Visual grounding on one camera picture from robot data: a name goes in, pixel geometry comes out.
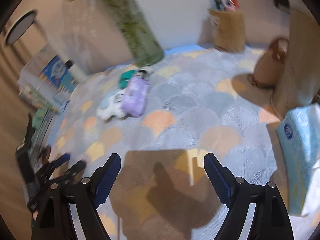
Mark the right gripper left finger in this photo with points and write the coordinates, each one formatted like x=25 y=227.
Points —
x=54 y=220

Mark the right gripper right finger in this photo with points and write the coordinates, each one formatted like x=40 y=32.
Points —
x=270 y=220

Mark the purple soft pouch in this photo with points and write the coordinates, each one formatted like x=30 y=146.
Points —
x=135 y=96

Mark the person's left hand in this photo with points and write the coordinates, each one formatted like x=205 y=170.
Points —
x=35 y=215

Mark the stack of books and magazines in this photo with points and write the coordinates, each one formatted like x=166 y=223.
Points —
x=46 y=79

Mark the blue tissue pack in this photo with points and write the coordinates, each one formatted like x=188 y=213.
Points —
x=298 y=135

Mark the teal folded cloth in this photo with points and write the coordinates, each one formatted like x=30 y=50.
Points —
x=125 y=78

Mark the beige thermos bottle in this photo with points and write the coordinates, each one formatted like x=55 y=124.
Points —
x=299 y=82

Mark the white round side table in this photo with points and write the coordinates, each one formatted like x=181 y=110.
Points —
x=33 y=33

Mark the glass vase with green branches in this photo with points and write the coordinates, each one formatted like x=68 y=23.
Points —
x=133 y=26

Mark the woven pen holder basket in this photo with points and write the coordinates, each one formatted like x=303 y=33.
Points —
x=228 y=28

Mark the pens in holder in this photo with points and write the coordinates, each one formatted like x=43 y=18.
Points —
x=225 y=5

